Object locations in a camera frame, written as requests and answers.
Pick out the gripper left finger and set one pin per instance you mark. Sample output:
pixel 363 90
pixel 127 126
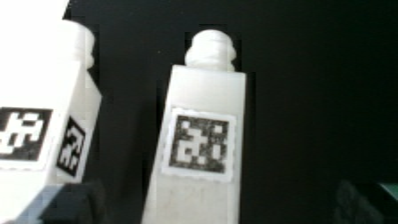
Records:
pixel 79 205

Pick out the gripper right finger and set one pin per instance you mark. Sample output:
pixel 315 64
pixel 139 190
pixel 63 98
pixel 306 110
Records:
pixel 366 203

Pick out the white table leg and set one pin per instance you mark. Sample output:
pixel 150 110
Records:
pixel 194 184
pixel 48 104

